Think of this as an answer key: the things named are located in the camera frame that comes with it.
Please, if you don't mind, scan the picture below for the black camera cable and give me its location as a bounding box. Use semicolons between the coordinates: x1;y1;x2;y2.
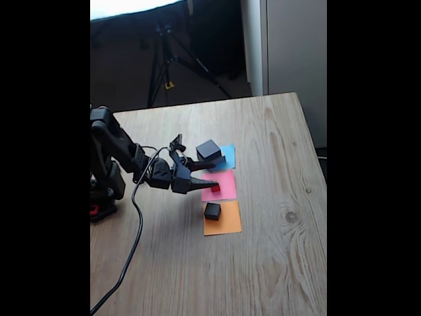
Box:
90;147;169;316

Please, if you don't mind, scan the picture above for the bare circuit board camera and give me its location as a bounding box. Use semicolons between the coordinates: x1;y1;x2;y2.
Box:
168;133;186;153

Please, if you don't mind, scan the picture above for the blue paper sheet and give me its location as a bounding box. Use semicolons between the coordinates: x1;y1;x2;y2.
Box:
205;144;237;172

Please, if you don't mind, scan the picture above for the orange paper sheet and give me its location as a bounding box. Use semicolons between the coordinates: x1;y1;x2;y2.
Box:
203;199;243;237

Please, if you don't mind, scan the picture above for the pink paper sheet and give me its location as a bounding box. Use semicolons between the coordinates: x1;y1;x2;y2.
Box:
201;169;237;203

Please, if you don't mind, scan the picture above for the bright white panel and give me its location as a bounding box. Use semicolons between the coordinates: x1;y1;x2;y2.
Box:
90;0;185;20

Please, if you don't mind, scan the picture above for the large black block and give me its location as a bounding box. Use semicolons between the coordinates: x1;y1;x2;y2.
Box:
205;153;228;172

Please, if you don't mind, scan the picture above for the medium black block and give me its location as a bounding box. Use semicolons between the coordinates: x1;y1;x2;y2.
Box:
195;139;222;162

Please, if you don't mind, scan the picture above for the white cabinet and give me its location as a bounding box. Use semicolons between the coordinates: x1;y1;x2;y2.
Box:
239;0;328;149

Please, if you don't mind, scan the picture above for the small black cube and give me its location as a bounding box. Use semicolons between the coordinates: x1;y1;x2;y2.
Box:
203;202;222;222

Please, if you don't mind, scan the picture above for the black tripod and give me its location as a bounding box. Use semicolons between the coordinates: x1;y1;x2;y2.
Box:
146;19;234;108

